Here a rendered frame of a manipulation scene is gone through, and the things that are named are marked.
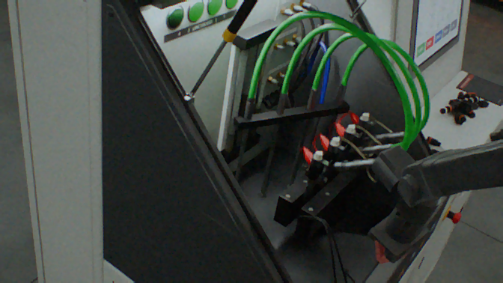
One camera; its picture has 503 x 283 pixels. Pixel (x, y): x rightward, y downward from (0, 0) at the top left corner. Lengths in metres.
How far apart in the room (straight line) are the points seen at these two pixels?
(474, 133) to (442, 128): 0.10
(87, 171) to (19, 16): 0.35
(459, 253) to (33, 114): 2.17
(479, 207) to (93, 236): 2.35
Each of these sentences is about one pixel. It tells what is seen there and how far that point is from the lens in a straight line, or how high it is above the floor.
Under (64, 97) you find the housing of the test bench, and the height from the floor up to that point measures 1.19.
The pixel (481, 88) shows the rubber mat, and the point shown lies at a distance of 2.10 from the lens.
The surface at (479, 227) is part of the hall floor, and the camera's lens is 3.13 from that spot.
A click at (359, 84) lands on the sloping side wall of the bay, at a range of 1.51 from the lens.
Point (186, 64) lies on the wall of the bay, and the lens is 1.19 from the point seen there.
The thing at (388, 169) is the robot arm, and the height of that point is 1.28.
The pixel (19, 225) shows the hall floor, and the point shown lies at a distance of 2.63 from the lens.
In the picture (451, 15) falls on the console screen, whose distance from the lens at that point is 1.93.
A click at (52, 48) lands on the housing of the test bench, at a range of 1.17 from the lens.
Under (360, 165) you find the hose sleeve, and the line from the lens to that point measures 1.20.
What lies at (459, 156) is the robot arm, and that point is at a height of 1.42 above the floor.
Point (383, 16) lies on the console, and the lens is 1.48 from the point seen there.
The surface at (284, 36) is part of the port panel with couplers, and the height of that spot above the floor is 1.22.
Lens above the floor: 1.81
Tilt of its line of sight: 35 degrees down
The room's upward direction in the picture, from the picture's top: 11 degrees clockwise
